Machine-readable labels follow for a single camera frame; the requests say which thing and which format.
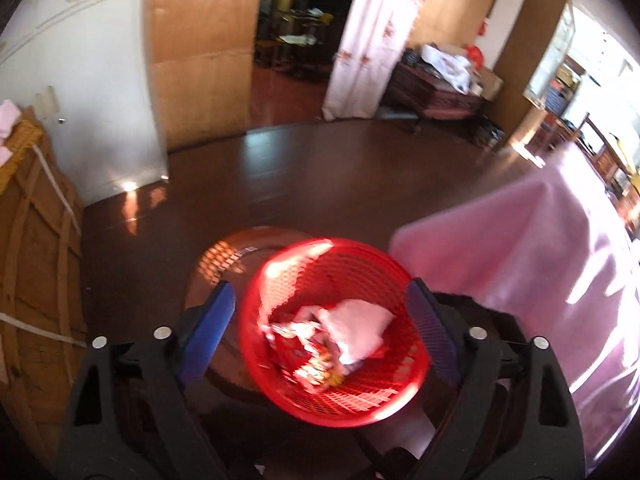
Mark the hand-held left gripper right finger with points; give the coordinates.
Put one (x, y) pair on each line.
(432, 332)

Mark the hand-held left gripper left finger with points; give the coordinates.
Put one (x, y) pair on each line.
(206, 332)

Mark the white paper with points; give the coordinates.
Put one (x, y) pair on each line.
(357, 330)

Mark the red mesh plastic basket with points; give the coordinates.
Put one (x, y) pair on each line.
(300, 280)

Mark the red snack wrapper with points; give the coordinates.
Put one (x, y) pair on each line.
(290, 345)

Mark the yellow fruit peel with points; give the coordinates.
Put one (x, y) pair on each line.
(334, 372)

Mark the pink blanket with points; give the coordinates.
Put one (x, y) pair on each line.
(540, 270)

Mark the dark wooden low table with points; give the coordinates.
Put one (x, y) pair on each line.
(430, 100)

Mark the cardboard box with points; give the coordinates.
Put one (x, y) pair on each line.
(487, 85)

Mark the blue plastic crate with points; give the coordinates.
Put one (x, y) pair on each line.
(552, 97)

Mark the white plastic bag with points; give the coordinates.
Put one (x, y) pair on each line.
(450, 67)

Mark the red plastic bag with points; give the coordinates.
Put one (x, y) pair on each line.
(475, 55)

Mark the light wooden door panel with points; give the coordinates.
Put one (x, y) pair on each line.
(200, 50)

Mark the pink cloth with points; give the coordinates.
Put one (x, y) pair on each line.
(7, 120)

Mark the white floral curtain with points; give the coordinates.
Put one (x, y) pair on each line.
(370, 40)

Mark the dark wooden chair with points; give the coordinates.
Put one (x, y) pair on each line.
(295, 45)

